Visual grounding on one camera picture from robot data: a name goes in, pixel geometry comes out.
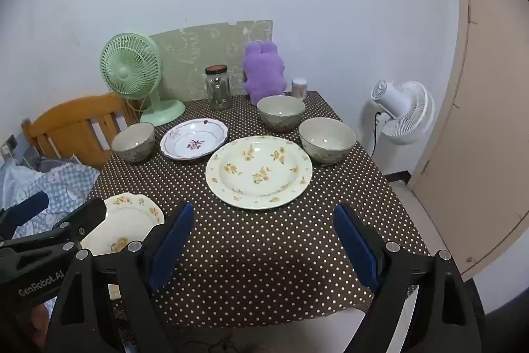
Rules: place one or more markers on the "glass jar with brown lid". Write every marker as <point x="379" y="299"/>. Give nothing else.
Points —
<point x="218" y="90"/>

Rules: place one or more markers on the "white floor fan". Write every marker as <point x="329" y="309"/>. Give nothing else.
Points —
<point x="401" y="109"/>

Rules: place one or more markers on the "grey patterned ceramic bowl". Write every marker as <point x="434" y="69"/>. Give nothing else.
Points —
<point x="281" y="113"/>
<point x="132" y="142"/>
<point x="327" y="140"/>

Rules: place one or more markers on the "beige door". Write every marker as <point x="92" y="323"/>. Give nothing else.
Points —
<point x="496" y="129"/>

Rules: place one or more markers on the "wooden chair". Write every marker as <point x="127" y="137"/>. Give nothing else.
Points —
<point x="70" y="113"/>

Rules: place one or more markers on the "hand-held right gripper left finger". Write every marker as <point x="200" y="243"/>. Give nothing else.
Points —
<point x="171" y="249"/>

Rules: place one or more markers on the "brown polka dot tablecloth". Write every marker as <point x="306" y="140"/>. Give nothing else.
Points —
<point x="268" y="245"/>

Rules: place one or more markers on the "cotton swab container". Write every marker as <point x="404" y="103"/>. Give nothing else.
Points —
<point x="299" y="88"/>

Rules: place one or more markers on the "purple plush toy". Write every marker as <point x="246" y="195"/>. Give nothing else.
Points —
<point x="264" y="71"/>

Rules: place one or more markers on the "white plate with red flowers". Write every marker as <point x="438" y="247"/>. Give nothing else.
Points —
<point x="194" y="142"/>

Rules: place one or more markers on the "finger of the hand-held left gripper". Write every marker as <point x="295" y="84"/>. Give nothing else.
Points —
<point x="84" y="214"/>
<point x="29" y="207"/>

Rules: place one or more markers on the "large yellow floral plate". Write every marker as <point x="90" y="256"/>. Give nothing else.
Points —
<point x="258" y="171"/>

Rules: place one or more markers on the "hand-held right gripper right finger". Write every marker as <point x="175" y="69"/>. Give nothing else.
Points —
<point x="355" y="249"/>

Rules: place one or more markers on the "wall socket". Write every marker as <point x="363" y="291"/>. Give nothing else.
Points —
<point x="10" y="144"/>

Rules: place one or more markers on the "scalloped yellow floral plate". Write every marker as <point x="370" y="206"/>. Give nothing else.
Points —
<point x="120" y="220"/>

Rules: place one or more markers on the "blue checkered blanket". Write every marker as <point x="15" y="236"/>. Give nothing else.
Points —
<point x="62" y="179"/>

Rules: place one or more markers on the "green patterned board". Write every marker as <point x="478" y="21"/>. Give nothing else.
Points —
<point x="194" y="47"/>

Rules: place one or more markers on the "green desk fan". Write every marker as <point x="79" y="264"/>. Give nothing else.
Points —
<point x="128" y="67"/>

